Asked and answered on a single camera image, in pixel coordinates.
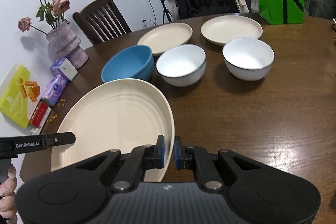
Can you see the pink textured vase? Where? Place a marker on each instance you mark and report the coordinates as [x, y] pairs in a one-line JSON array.
[[65, 43]]

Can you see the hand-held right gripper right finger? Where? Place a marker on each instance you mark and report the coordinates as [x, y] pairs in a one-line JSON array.
[[178, 153]]

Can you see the purple tissue pack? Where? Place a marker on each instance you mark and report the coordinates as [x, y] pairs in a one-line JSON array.
[[53, 90], [59, 66]]

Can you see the blue bowl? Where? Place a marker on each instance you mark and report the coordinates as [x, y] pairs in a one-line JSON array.
[[126, 64]]

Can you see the dark wooden slatted chair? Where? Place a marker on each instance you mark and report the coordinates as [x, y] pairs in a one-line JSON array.
[[118, 14]]

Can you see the red flat box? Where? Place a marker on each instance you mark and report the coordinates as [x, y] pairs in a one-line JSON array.
[[39, 113]]

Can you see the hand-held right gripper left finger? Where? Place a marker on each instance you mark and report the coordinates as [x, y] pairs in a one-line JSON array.
[[161, 151]]

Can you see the navy pants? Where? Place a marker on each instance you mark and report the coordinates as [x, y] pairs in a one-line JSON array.
[[182, 3]]

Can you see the person's left hand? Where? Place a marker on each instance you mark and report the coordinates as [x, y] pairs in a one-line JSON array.
[[8, 203]]

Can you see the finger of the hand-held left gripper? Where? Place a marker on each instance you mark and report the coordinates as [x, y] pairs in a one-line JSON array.
[[61, 138]]

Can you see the beige ridged plate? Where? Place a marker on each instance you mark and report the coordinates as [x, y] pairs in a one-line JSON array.
[[113, 119], [231, 28], [168, 35]]

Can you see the dark crumpled garment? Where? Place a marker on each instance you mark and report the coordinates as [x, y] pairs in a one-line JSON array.
[[210, 7]]

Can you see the white wall socket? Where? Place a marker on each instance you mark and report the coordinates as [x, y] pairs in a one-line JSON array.
[[144, 24]]

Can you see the yellow snack box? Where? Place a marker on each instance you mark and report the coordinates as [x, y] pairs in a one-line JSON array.
[[15, 106]]

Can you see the scattered yellow beads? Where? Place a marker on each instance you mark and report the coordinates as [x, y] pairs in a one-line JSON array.
[[62, 100]]

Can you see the white bowl with dark rim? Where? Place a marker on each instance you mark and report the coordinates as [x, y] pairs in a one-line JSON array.
[[181, 64], [246, 56]]

